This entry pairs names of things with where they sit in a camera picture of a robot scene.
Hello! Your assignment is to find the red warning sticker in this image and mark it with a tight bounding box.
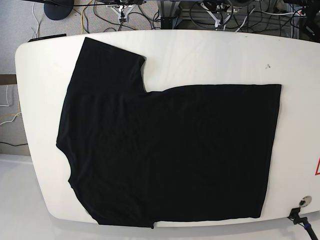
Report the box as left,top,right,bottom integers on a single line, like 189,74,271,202
315,159,320,176

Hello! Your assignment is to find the black round stand base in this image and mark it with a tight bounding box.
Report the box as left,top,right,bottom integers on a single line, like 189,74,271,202
43,0,75,21

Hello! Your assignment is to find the white cable on floor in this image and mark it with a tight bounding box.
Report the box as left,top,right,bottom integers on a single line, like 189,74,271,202
0,84,21,126

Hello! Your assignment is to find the black clamp with cable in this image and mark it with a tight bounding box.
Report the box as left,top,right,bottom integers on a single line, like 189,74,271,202
287,207,318,240

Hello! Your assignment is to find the yellow cable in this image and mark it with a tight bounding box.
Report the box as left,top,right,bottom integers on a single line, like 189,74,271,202
80,0,94,34

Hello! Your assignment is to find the aluminium frame column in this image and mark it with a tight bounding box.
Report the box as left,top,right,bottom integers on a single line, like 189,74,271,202
156,0,182,30

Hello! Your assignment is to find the right table cable grommet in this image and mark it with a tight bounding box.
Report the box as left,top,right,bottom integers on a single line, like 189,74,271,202
299,195,312,208

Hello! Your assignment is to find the black T-shirt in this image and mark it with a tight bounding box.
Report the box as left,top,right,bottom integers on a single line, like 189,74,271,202
56,38,282,228

